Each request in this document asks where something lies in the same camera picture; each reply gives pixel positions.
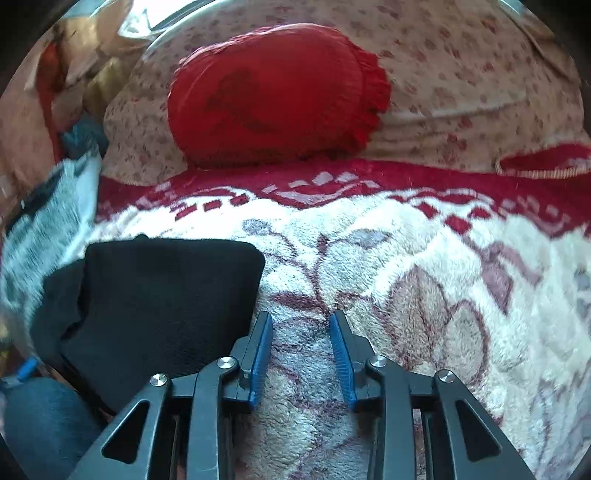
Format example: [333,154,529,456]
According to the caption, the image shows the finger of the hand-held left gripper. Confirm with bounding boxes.
[2,357,38,391]

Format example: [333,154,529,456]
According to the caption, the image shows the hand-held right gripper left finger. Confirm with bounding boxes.
[69,311,273,480]

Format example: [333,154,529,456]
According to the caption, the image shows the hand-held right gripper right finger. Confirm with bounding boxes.
[329,310,532,480]

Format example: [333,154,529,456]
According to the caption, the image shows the black pants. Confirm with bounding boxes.
[30,234,266,414]

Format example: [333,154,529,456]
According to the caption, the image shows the person's leg in blue jeans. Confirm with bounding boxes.
[0,376,110,480]

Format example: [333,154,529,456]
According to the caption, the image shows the red and white floral blanket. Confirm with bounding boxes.
[92,143,591,480]

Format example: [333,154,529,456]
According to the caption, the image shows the light blue towel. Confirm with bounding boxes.
[0,152,105,324]

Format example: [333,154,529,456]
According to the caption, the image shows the small black object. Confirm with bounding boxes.
[18,175,62,219]

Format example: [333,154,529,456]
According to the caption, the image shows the teal bag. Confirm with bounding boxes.
[60,117,109,160]

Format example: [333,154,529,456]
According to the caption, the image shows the red hanging cloth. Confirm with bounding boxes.
[36,41,65,162]

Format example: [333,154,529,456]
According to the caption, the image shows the red ruffled pillow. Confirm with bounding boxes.
[167,25,391,168]

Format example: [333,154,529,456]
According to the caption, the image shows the beige curtain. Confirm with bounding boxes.
[55,0,155,109]

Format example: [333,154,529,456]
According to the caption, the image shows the window frame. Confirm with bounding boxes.
[117,0,211,43]

